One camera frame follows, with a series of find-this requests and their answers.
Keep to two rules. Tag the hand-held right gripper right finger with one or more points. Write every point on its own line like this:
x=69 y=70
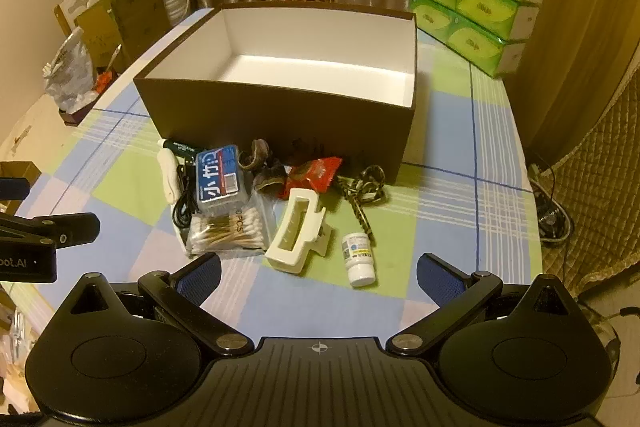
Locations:
x=440 y=279

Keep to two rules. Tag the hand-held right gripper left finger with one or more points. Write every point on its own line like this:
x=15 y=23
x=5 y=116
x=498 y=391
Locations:
x=202 y=276

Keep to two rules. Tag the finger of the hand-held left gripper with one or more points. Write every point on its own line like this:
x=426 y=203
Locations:
x=15 y=189
x=75 y=228

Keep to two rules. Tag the cotton swab pack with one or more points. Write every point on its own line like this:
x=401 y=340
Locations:
x=225 y=234

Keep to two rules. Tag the white pill bottle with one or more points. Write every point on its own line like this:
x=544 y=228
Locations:
x=360 y=264

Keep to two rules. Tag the white hair claw clip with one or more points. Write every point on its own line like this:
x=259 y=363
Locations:
x=282 y=252

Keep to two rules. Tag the blue floss pick box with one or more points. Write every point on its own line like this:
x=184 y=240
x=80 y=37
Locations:
x=222 y=179

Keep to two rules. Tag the white plastic tool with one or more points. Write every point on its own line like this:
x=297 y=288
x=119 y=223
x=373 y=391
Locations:
x=171 y=179

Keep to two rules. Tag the leopard print hair claw clip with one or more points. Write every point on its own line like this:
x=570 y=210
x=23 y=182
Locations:
x=367 y=187

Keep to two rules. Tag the green lip balm tube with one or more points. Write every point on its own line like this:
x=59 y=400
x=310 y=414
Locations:
x=182 y=148

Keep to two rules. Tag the brown velvet scrunchie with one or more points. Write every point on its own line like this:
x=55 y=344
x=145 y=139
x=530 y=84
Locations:
x=257 y=153

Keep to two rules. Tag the red snack packet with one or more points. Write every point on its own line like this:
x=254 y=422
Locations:
x=317 y=174

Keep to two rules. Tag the brown cardboard box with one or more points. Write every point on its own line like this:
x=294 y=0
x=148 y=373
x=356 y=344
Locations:
x=275 y=117

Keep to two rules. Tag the crumpled clear plastic bag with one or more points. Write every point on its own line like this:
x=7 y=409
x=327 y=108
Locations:
x=70 y=72

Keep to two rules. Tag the yellow box with white edge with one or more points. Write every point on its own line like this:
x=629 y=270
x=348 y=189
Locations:
x=95 y=27

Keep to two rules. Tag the quilted beige chair cover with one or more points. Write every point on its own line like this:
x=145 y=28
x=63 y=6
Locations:
x=600 y=187

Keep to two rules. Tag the plain cardboard carton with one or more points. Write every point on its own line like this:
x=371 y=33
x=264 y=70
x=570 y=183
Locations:
x=140 y=19

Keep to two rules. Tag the stack of green tissue packs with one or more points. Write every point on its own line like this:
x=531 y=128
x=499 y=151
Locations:
x=480 y=2

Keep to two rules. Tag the brown curtain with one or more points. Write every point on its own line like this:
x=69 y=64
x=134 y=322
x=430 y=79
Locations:
x=575 y=7

